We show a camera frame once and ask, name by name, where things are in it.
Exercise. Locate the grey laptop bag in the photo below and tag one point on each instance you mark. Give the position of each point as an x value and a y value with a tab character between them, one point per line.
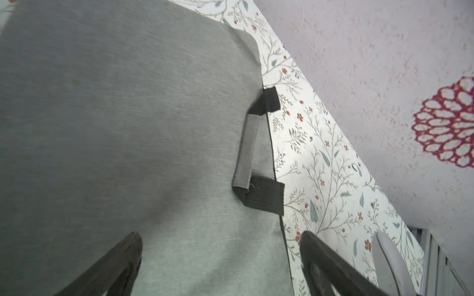
122	117

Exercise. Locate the white computer mouse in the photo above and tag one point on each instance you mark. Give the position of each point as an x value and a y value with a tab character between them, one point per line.
391	271

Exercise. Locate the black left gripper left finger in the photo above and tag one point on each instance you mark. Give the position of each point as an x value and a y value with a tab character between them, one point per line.
114	274

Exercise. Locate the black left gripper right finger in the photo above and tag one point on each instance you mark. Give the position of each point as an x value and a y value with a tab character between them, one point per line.
327	273

